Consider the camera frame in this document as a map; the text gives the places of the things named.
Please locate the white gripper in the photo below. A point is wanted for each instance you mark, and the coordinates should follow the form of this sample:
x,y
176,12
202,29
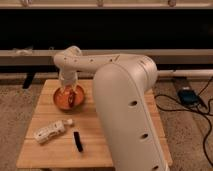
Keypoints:
x,y
69,78

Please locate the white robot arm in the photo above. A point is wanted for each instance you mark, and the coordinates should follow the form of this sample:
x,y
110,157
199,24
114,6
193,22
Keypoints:
x,y
119,85

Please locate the black eraser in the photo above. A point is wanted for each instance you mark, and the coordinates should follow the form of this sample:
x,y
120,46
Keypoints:
x,y
78,141

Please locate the orange bowl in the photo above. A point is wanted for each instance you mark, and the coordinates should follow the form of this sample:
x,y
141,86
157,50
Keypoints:
x,y
60,97

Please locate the wooden table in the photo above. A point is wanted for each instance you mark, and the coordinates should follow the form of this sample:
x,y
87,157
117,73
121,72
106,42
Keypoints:
x,y
61,152

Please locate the white plastic bottle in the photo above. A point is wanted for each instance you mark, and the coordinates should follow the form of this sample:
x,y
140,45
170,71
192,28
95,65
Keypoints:
x,y
44,134

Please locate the white horizontal rail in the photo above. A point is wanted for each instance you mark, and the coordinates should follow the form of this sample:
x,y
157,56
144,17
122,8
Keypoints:
x,y
160,56

